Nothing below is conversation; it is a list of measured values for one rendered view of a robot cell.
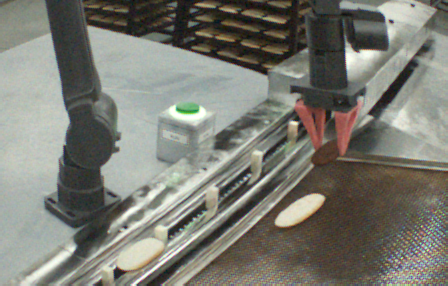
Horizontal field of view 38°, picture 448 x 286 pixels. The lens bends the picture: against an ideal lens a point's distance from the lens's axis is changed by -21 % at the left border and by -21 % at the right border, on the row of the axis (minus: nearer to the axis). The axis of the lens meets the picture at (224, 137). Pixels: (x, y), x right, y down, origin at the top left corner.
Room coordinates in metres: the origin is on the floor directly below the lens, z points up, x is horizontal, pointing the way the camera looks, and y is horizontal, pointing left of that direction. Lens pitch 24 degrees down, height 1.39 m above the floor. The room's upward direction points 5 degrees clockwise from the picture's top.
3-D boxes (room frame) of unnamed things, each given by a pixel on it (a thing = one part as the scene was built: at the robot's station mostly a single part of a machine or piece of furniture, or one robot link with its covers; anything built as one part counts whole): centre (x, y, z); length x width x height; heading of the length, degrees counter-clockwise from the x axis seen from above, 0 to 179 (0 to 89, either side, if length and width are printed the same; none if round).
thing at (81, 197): (0.96, 0.21, 0.86); 0.12 x 0.09 x 0.08; 145
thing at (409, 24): (1.87, -0.42, 0.89); 1.25 x 0.18 x 0.09; 154
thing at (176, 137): (1.17, 0.06, 0.84); 0.08 x 0.08 x 0.11; 64
